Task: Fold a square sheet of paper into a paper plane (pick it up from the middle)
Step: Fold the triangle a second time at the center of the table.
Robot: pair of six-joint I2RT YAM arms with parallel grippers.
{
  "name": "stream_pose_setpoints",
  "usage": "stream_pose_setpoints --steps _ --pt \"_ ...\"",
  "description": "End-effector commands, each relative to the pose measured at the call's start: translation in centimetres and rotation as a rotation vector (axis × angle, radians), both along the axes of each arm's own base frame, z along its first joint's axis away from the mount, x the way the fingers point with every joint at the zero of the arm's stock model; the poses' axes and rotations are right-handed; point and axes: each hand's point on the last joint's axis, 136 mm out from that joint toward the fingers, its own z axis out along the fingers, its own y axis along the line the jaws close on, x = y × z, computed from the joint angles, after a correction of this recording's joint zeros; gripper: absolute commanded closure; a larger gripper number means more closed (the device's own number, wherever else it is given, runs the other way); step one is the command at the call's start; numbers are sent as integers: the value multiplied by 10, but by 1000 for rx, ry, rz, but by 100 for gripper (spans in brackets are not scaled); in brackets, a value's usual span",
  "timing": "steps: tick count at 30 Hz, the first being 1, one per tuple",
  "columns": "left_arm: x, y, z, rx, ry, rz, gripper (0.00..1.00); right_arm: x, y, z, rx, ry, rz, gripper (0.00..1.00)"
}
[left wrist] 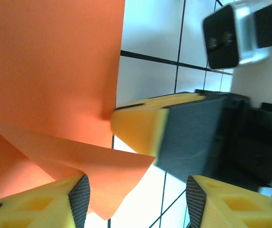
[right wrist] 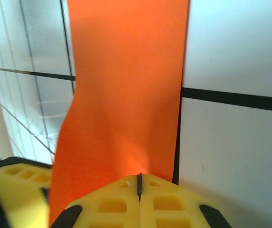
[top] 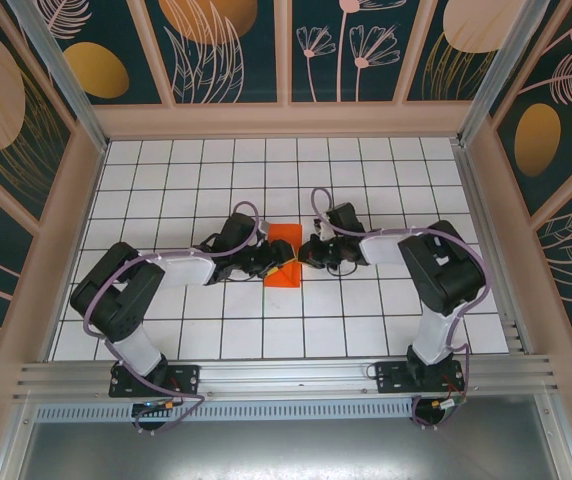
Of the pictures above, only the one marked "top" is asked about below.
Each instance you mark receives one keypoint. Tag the orange paper sheet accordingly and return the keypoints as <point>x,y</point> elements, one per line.
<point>286,235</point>

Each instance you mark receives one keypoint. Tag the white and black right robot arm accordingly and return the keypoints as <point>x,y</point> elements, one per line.
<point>381,250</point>

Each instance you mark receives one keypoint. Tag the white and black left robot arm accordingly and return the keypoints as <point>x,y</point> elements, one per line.
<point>186,272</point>

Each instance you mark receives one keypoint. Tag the grey metal panel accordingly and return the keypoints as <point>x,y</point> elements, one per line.
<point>286,450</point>

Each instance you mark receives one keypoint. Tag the green control board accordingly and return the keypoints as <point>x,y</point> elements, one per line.
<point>158,405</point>
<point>446,403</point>

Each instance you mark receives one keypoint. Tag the aluminium mounting rail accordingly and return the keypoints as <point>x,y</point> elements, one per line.
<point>286,375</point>

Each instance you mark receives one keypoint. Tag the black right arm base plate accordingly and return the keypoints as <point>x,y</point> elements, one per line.
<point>391,375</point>

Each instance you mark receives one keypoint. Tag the aluminium side rail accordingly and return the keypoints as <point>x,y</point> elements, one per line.
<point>491,240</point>

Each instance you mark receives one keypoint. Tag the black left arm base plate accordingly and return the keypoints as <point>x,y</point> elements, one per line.
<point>186,377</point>

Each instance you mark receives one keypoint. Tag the aluminium corner post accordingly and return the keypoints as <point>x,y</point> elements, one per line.
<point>498,75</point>
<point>61,75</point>

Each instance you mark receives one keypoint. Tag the aluminium frame bar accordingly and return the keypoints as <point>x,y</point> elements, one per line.
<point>10,450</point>
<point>565,450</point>

